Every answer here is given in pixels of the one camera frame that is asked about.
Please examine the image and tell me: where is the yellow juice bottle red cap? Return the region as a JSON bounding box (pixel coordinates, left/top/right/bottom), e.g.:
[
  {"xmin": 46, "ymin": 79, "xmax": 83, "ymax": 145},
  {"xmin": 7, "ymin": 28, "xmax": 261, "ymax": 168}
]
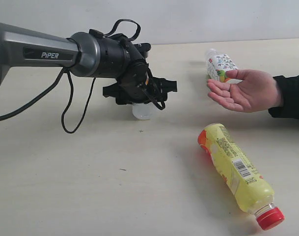
[{"xmin": 198, "ymin": 123, "xmax": 285, "ymax": 231}]

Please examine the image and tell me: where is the white bottle green label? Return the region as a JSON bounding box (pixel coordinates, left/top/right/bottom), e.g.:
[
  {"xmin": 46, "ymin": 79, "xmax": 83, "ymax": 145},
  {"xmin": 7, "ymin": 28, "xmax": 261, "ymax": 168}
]
[{"xmin": 132, "ymin": 103, "xmax": 156, "ymax": 120}]

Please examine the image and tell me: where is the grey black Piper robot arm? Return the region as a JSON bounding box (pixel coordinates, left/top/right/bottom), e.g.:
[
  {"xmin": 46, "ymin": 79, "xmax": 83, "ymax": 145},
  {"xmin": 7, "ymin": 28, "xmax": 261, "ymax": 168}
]
[{"xmin": 0, "ymin": 23, "xmax": 177, "ymax": 109}]

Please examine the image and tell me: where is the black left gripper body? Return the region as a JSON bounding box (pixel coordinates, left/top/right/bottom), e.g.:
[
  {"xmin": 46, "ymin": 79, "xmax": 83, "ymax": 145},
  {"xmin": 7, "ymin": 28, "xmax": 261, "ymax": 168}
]
[{"xmin": 115, "ymin": 63, "xmax": 168, "ymax": 105}]

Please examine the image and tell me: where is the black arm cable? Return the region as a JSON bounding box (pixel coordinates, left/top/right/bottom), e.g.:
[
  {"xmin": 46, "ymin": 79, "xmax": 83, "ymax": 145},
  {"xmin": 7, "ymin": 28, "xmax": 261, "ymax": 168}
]
[{"xmin": 0, "ymin": 19, "xmax": 166, "ymax": 135}]

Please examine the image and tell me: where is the black jacket sleeve forearm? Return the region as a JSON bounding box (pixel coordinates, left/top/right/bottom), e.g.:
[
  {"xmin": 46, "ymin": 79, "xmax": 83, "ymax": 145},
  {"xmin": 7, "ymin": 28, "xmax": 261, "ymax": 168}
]
[{"xmin": 268, "ymin": 75, "xmax": 299, "ymax": 119}]

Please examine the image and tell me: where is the person's open right hand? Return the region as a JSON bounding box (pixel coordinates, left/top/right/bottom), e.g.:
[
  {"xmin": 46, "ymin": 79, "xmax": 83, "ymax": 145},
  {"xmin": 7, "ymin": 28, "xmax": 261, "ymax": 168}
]
[{"xmin": 207, "ymin": 69, "xmax": 284, "ymax": 113}]

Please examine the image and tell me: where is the white tea bottle colourful label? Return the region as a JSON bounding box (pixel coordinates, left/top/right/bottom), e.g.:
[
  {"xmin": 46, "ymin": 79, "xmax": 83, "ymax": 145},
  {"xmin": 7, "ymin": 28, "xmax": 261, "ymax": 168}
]
[{"xmin": 205, "ymin": 49, "xmax": 238, "ymax": 83}]

